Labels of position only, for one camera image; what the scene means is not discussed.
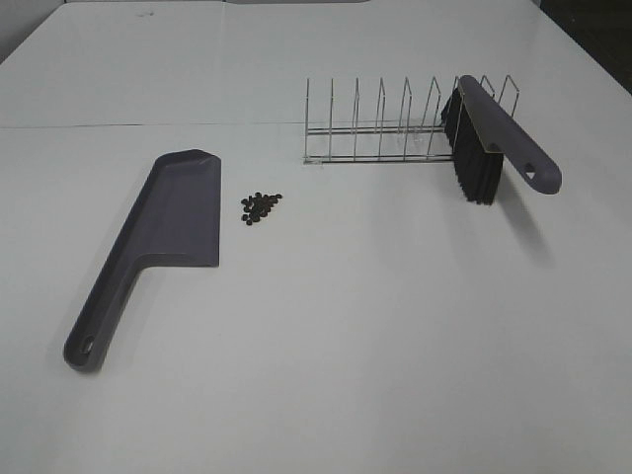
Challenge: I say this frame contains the grey hand brush black bristles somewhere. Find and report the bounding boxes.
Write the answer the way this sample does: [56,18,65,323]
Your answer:
[441,75,562,205]

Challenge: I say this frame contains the metal wire dish rack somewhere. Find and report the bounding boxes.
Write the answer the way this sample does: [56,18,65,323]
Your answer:
[301,73,519,166]

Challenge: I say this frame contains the pile of coffee beans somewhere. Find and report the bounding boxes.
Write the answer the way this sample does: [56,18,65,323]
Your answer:
[240,192,283,226]

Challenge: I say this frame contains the grey plastic dustpan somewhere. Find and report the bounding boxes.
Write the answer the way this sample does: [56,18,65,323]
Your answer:
[63,149,221,373]

